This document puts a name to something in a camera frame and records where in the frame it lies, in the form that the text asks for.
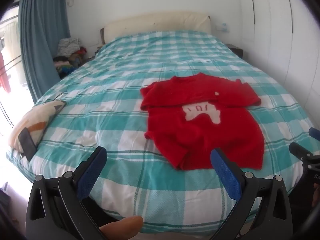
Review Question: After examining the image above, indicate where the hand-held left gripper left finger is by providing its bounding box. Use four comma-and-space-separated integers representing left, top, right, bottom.
25, 146, 108, 240

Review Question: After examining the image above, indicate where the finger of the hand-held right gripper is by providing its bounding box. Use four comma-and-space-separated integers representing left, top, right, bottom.
289, 142, 313, 161
308, 127, 320, 141

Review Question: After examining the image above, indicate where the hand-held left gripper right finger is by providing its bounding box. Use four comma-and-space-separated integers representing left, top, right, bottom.
210, 147, 293, 240

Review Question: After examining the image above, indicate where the red knit sweater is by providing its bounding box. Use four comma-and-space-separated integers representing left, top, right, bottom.
140, 72, 265, 172

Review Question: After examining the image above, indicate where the pile of clothes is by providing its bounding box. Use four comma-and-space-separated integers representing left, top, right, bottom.
53, 38, 88, 79

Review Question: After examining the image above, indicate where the person's left hand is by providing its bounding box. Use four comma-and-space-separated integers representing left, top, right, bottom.
99, 216, 144, 240

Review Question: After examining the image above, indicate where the patterned cream pillow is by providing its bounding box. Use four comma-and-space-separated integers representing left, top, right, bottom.
9, 100, 67, 155

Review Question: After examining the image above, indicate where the bed with teal plaid cover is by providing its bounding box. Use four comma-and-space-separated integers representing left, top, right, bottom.
5, 30, 320, 233

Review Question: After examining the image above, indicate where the white wardrobe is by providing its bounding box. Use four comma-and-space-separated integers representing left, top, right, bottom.
236, 0, 320, 100

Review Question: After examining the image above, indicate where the dark nightstand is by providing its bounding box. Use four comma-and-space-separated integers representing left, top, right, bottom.
226, 44, 243, 58

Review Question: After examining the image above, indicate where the red hanging garment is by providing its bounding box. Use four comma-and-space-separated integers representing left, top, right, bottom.
0, 52, 12, 93

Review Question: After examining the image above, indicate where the blue curtain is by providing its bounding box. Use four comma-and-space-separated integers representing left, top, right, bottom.
19, 0, 72, 103

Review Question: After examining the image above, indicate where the cream bed headboard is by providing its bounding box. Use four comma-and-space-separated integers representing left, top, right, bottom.
100, 10, 212, 44

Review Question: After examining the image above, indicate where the white wall socket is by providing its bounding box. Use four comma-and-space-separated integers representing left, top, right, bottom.
214, 23, 230, 33

